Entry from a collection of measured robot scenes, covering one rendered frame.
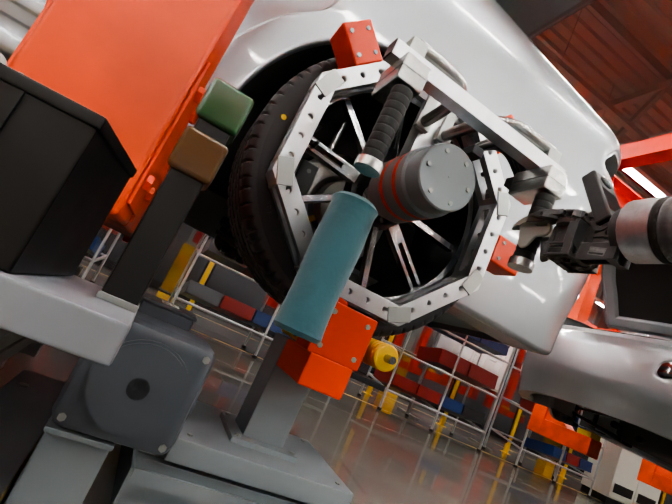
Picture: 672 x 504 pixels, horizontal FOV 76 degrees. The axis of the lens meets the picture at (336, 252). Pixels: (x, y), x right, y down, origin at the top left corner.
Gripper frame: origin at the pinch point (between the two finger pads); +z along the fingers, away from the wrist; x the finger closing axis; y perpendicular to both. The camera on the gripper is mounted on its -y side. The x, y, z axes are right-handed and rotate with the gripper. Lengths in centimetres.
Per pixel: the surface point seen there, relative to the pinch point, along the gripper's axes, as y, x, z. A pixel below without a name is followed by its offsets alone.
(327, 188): -4, -24, 51
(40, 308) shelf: 39, -59, -29
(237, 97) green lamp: 18, -55, -22
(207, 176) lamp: 25, -54, -22
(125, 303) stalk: 37, -55, -22
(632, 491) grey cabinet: 51, 738, 401
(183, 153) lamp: 24, -56, -22
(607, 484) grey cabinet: 57, 687, 408
